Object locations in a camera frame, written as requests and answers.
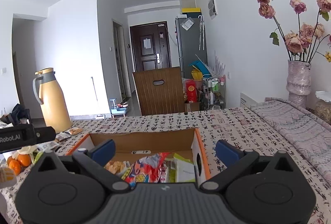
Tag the green snack packet far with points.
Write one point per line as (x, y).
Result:
(37, 156)

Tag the wall electrical panel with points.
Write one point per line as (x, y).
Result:
(212, 8)

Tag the red colourful snack bag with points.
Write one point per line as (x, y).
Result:
(145, 170)

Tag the orange fruit left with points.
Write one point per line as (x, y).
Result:
(9, 160)

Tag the grey refrigerator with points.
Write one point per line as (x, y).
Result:
(190, 49)

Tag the cracker packet by thermos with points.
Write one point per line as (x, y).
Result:
(73, 131)

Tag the orange fruit front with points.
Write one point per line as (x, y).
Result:
(15, 166)

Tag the calligraphy print tablecloth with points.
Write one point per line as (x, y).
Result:
(240, 127)

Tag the glass jar with lid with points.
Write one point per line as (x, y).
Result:
(323, 105)

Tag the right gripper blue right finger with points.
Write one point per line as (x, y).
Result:
(227, 153)

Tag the pink patterned folded cloth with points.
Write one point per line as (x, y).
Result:
(309, 134)

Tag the dark brown entrance door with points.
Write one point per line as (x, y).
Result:
(150, 45)

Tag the yellow box on fridge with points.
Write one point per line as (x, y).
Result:
(191, 10)

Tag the orange fruit right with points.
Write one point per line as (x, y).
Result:
(24, 160)

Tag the green white snack packet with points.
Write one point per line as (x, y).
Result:
(181, 170)

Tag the white grey packet far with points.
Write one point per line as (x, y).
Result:
(48, 146)

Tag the wire storage rack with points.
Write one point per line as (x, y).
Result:
(213, 93)

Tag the yellow thermos jug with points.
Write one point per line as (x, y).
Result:
(49, 95)

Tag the red cardboard snack box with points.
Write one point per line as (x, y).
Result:
(134, 146)

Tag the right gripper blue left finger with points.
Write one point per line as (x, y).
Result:
(103, 152)

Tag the orange fruit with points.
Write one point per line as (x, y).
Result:
(15, 166)
(24, 160)
(9, 160)

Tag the pink textured vase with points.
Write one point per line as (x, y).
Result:
(298, 82)

